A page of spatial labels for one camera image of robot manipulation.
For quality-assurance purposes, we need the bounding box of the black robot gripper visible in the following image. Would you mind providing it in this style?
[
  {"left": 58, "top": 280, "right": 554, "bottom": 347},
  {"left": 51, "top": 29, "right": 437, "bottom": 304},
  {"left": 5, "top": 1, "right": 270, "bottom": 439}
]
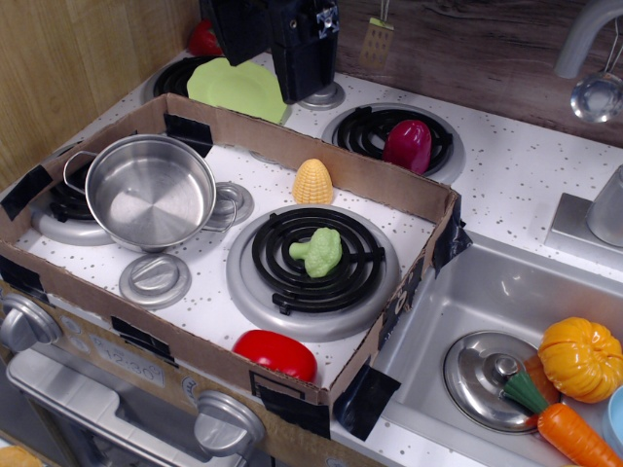
[{"left": 204, "top": 1, "right": 340, "bottom": 104}]

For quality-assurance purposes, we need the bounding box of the green toy broccoli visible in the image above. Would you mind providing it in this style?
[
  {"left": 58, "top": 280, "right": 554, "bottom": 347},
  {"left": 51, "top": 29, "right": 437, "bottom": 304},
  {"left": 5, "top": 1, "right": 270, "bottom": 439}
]
[{"left": 288, "top": 228, "right": 343, "bottom": 278}]

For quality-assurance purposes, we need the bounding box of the stainless steel pot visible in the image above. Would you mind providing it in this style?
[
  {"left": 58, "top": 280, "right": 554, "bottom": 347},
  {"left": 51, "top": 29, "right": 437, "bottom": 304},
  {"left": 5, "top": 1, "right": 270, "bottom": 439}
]
[{"left": 62, "top": 134, "right": 216, "bottom": 253}]

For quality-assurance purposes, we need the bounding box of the steel pot lid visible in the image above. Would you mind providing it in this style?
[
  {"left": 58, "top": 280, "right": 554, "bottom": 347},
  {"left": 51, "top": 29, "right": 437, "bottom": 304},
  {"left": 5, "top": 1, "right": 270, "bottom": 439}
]
[{"left": 443, "top": 331, "right": 536, "bottom": 434}]

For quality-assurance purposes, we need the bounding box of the light green plastic plate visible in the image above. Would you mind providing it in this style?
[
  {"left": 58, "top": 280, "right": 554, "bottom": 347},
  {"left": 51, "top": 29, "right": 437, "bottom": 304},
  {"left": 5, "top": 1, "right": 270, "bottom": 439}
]
[{"left": 187, "top": 57, "right": 288, "bottom": 125}]

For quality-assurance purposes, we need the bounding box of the silver stove knob back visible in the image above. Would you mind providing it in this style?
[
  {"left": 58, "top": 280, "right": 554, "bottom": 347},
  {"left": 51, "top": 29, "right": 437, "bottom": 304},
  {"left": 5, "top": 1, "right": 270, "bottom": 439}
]
[{"left": 298, "top": 83, "right": 346, "bottom": 111}]

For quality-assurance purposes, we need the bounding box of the silver stove knob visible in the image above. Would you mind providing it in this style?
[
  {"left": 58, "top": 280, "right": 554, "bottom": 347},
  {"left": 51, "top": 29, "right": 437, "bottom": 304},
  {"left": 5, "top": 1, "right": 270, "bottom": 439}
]
[
  {"left": 204, "top": 182, "right": 255, "bottom": 232},
  {"left": 298, "top": 83, "right": 346, "bottom": 111},
  {"left": 119, "top": 253, "right": 192, "bottom": 309}
]

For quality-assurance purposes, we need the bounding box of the red toy strawberry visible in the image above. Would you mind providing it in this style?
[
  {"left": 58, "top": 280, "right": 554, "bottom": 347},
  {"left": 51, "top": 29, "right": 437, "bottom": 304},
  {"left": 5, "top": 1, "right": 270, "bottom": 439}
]
[{"left": 187, "top": 19, "right": 223, "bottom": 56}]

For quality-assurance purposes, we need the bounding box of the green toy spatula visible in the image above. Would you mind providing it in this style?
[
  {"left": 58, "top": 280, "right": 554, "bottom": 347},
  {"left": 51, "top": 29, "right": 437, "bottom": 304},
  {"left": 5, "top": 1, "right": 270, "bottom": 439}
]
[{"left": 358, "top": 0, "right": 394, "bottom": 71}]

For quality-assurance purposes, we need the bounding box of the back left black burner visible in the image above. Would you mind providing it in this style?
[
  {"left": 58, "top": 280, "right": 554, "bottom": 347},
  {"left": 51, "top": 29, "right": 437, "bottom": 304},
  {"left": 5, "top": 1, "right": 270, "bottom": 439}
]
[{"left": 141, "top": 55, "right": 215, "bottom": 103}]

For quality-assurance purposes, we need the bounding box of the black burner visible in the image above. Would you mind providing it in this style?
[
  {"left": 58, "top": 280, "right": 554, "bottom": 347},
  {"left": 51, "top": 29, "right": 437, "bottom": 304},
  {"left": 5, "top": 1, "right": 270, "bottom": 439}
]
[
  {"left": 31, "top": 166, "right": 113, "bottom": 246},
  {"left": 226, "top": 205, "right": 400, "bottom": 342},
  {"left": 141, "top": 55, "right": 215, "bottom": 103},
  {"left": 321, "top": 103, "right": 466, "bottom": 185}
]

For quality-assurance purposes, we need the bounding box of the back right black burner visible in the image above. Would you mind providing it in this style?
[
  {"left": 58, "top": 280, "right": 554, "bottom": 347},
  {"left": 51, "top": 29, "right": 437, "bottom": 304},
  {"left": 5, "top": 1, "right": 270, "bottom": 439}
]
[{"left": 321, "top": 103, "right": 466, "bottom": 185}]

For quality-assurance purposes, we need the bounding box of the yellow toy corn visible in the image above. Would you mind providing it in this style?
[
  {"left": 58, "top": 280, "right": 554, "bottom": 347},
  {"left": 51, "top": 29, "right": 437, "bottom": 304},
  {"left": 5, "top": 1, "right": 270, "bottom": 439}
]
[{"left": 292, "top": 159, "right": 333, "bottom": 204}]

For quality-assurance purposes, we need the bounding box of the silver stove knob centre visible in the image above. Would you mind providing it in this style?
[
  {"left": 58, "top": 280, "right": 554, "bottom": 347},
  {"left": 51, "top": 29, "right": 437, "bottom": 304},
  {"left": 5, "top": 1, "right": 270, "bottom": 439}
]
[{"left": 204, "top": 182, "right": 255, "bottom": 232}]

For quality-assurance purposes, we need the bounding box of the dark red toy pepper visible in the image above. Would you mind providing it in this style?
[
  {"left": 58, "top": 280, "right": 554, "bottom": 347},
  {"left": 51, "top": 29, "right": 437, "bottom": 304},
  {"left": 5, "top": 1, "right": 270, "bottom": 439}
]
[{"left": 382, "top": 120, "right": 432, "bottom": 175}]

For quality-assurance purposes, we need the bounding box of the front right black burner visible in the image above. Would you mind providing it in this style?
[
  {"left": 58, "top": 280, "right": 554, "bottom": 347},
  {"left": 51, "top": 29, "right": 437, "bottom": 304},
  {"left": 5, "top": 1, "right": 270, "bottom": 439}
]
[{"left": 226, "top": 205, "right": 400, "bottom": 342}]

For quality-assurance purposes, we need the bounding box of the silver stove knob front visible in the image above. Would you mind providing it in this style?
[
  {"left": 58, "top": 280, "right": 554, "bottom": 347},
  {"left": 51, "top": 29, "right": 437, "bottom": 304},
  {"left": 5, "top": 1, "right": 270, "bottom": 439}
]
[{"left": 119, "top": 253, "right": 192, "bottom": 309}]

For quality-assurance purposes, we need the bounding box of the front left black burner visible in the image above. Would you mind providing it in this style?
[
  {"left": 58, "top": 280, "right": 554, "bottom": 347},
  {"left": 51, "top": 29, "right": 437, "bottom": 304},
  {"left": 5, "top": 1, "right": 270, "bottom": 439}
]
[{"left": 31, "top": 166, "right": 113, "bottom": 246}]

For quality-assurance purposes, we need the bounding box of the red toy cheese wheel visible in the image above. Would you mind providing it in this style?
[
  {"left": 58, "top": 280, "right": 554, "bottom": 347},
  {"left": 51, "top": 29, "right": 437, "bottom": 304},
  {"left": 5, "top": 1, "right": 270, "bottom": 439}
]
[{"left": 232, "top": 330, "right": 317, "bottom": 382}]

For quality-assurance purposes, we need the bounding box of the silver toy sink basin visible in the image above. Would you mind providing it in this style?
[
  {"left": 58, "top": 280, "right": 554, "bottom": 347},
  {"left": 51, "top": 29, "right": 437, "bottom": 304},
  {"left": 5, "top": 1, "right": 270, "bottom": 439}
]
[{"left": 375, "top": 234, "right": 622, "bottom": 466}]

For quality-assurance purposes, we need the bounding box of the grey toy faucet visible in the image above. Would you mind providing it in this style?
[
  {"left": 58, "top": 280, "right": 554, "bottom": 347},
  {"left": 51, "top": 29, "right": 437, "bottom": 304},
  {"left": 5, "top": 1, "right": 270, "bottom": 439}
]
[{"left": 554, "top": 0, "right": 622, "bottom": 79}]

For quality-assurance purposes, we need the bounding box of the hanging steel ladle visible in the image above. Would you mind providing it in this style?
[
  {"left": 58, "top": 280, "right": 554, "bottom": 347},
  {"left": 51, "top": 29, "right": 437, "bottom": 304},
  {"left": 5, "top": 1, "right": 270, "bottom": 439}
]
[{"left": 570, "top": 18, "right": 622, "bottom": 124}]

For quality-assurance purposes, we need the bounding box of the brown cardboard fence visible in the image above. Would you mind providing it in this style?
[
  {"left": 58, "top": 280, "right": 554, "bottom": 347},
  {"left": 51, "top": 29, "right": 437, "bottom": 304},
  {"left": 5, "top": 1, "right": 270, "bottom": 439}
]
[{"left": 1, "top": 94, "right": 470, "bottom": 448}]

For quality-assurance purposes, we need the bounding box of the silver oven knob left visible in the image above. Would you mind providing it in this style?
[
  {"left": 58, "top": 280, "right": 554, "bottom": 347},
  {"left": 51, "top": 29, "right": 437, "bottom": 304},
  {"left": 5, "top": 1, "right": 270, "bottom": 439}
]
[{"left": 1, "top": 293, "right": 62, "bottom": 353}]

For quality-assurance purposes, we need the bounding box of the silver oven knob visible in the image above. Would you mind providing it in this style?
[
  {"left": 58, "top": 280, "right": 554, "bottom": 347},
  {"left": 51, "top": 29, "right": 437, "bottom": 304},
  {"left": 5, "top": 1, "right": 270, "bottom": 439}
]
[
  {"left": 1, "top": 293, "right": 62, "bottom": 353},
  {"left": 194, "top": 390, "right": 266, "bottom": 457}
]

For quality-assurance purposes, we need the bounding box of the silver oven knob right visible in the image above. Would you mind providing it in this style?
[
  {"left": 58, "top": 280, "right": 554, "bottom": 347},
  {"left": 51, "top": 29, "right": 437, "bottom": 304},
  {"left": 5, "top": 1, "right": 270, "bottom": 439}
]
[{"left": 194, "top": 390, "right": 266, "bottom": 457}]

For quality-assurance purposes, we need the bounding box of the orange toy pumpkin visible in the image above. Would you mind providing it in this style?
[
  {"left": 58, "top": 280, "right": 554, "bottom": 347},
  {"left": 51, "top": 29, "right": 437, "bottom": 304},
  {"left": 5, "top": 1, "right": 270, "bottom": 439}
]
[{"left": 537, "top": 317, "right": 622, "bottom": 404}]

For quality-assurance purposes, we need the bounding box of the yellow toy at corner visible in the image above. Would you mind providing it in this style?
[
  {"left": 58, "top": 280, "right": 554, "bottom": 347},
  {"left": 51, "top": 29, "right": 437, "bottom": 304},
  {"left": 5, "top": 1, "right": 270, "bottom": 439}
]
[{"left": 0, "top": 446, "right": 43, "bottom": 467}]

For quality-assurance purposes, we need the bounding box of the orange toy carrot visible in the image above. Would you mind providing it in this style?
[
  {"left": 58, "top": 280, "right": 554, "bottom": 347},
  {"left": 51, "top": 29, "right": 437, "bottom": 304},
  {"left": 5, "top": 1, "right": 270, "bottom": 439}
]
[{"left": 503, "top": 372, "right": 622, "bottom": 467}]

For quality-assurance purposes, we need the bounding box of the light blue plastic cup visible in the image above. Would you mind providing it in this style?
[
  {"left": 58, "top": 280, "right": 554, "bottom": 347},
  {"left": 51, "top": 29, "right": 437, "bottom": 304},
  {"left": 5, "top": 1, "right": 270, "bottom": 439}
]
[{"left": 602, "top": 387, "right": 623, "bottom": 452}]

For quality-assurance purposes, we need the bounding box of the grey faucet handle base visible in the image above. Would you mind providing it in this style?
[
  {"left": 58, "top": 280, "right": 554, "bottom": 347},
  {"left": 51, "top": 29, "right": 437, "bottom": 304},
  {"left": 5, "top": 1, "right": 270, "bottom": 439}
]
[{"left": 545, "top": 166, "right": 622, "bottom": 270}]

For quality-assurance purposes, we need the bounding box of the silver oven door handle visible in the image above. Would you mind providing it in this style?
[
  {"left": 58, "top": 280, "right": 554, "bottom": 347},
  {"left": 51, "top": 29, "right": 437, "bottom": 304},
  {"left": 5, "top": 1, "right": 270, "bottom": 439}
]
[{"left": 7, "top": 350, "right": 246, "bottom": 466}]

